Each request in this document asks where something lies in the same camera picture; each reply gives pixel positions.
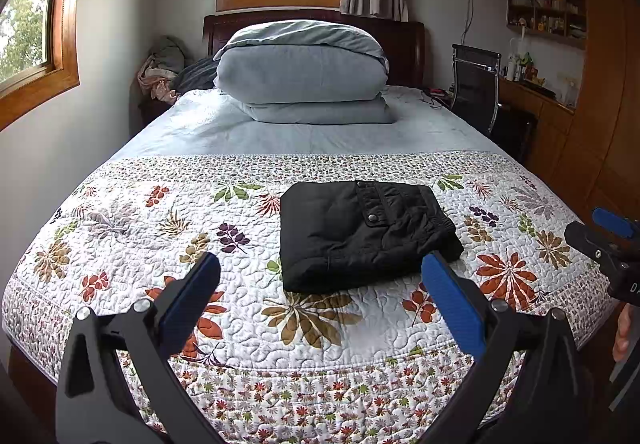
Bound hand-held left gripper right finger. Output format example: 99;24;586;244
421;251;596;444

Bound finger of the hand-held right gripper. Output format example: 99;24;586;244
591;206;640;241
564;221;622;271

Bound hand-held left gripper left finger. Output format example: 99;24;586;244
55;251;223;444

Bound black pants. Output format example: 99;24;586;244
279;180;465;295

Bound person's right hand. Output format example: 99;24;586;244
612;304;640;363

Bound floral quilted bedspread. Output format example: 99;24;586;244
0;151;621;444

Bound wooden desk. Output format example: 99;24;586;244
492;76;582;187

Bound light blue bed sheet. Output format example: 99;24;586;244
107;85;507;164

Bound black office chair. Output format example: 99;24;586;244
449;43;504;139

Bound dark wooden nightstand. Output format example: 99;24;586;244
137;96;175;129

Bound pile of clothes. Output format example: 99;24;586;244
136;35;189;106

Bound dark wooden headboard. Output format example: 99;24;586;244
202;9;426;90

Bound folded light blue duvet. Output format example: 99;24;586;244
212;20;394;125

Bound wooden side window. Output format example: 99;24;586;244
0;0;96;132

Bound dark wooden bed frame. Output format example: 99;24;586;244
6;341;57;430

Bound red and black cable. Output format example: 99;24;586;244
421;86;454;109

